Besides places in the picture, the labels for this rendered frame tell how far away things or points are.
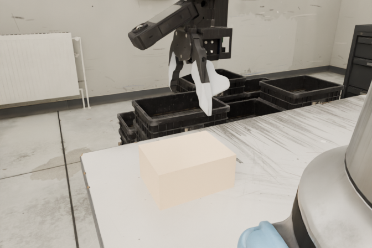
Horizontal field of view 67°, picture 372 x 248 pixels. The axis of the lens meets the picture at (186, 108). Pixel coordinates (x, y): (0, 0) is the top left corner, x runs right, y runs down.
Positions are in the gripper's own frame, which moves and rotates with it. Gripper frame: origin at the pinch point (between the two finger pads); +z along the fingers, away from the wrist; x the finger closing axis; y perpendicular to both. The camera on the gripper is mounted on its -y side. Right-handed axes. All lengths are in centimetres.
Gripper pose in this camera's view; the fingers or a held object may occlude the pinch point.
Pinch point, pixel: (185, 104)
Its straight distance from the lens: 52.3
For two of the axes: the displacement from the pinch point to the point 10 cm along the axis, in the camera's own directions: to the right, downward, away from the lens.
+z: 0.0, 9.4, 3.5
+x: -4.4, -3.2, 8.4
